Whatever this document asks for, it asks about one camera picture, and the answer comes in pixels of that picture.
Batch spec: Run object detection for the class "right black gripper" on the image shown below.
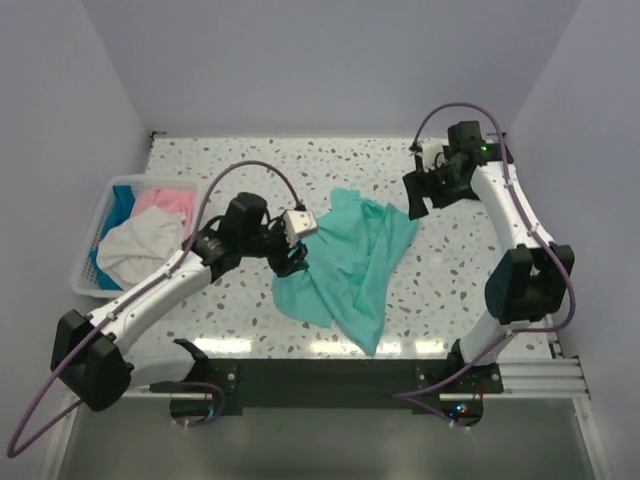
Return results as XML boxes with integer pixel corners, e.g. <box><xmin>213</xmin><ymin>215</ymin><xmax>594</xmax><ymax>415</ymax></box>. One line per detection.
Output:
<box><xmin>401</xmin><ymin>161</ymin><xmax>465</xmax><ymax>222</ymax></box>

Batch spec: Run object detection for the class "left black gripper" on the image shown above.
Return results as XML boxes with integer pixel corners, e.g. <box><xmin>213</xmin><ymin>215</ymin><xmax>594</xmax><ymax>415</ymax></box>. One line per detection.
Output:
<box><xmin>242</xmin><ymin>212</ymin><xmax>310</xmax><ymax>279</ymax></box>

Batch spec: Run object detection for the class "teal green t-shirt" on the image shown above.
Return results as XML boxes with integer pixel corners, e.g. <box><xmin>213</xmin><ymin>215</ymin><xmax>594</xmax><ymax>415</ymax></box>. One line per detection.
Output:
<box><xmin>272</xmin><ymin>188</ymin><xmax>418</xmax><ymax>355</ymax></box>

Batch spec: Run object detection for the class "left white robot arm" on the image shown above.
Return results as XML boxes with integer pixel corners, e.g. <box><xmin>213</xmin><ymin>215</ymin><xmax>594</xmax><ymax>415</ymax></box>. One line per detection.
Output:
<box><xmin>51</xmin><ymin>192</ymin><xmax>318</xmax><ymax>411</ymax></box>

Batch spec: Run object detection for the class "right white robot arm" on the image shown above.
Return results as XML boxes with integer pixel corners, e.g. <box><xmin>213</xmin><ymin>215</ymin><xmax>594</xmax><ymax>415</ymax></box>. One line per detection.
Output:
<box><xmin>403</xmin><ymin>121</ymin><xmax>575</xmax><ymax>393</ymax></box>

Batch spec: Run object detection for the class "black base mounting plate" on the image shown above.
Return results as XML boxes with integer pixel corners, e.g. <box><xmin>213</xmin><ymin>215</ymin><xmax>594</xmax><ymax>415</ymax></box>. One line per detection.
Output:
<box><xmin>152</xmin><ymin>358</ymin><xmax>504</xmax><ymax>426</ymax></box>

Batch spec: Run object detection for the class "pink t-shirt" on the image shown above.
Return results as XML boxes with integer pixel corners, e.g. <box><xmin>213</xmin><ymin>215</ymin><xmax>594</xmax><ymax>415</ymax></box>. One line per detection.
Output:
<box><xmin>131</xmin><ymin>187</ymin><xmax>197</xmax><ymax>238</ymax></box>

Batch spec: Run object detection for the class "white t-shirt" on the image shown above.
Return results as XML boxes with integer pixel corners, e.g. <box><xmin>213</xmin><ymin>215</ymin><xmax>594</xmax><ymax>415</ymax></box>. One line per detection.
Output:
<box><xmin>96</xmin><ymin>206</ymin><xmax>186</xmax><ymax>291</ymax></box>

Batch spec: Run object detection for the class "blue t-shirt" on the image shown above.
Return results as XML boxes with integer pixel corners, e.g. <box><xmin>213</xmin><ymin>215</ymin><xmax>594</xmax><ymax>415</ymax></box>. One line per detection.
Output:
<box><xmin>89</xmin><ymin>185</ymin><xmax>135</xmax><ymax>291</ymax></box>

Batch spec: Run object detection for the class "white plastic laundry basket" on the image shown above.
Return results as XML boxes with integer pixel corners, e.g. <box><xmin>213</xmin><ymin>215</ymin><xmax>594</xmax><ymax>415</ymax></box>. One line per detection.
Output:
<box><xmin>70</xmin><ymin>174</ymin><xmax>202</xmax><ymax>299</ymax></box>

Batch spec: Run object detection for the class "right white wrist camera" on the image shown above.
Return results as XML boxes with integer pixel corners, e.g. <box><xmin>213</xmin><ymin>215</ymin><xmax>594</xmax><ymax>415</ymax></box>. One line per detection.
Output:
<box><xmin>420</xmin><ymin>141</ymin><xmax>445</xmax><ymax>171</ymax></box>

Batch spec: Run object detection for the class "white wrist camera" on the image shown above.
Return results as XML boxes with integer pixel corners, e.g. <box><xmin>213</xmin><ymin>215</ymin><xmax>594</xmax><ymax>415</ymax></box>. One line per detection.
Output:
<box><xmin>420</xmin><ymin>141</ymin><xmax>445</xmax><ymax>171</ymax></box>
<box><xmin>282</xmin><ymin>210</ymin><xmax>318</xmax><ymax>247</ymax></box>

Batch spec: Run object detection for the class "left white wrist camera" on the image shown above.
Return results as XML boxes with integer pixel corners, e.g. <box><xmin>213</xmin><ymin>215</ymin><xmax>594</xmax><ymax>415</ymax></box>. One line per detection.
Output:
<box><xmin>282</xmin><ymin>210</ymin><xmax>318</xmax><ymax>247</ymax></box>

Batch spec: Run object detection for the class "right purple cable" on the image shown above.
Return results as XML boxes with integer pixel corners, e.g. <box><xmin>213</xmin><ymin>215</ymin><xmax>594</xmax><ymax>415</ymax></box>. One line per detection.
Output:
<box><xmin>389</xmin><ymin>102</ymin><xmax>576</xmax><ymax>421</ymax></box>

